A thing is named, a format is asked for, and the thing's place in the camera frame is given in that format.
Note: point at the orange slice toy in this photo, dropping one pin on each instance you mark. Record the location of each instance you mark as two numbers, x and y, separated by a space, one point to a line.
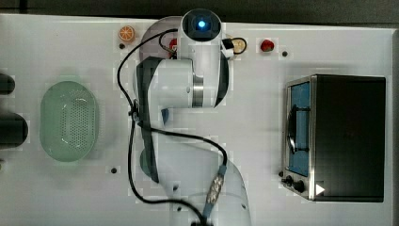
127 34

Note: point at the black toaster oven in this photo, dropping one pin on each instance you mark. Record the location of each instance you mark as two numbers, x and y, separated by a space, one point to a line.
334 138

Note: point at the blue small bowl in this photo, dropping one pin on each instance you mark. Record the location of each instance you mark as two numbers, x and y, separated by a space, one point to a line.
165 113

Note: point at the red strawberry toy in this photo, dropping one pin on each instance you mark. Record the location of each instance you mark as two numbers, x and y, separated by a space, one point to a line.
267 46

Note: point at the green cup with handle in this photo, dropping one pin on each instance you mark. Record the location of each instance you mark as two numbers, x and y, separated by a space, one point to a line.
148 163

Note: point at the small black pot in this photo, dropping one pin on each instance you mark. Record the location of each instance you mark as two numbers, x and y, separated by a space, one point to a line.
7 84

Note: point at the green oval colander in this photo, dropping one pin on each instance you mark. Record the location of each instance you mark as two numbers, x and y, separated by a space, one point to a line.
69 121

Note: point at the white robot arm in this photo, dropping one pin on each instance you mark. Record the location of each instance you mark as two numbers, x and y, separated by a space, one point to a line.
203 187

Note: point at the red plush ketchup bottle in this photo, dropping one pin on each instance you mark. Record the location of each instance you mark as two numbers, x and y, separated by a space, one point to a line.
173 48

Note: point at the grey round plate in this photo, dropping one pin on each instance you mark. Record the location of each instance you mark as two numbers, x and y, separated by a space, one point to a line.
156 47

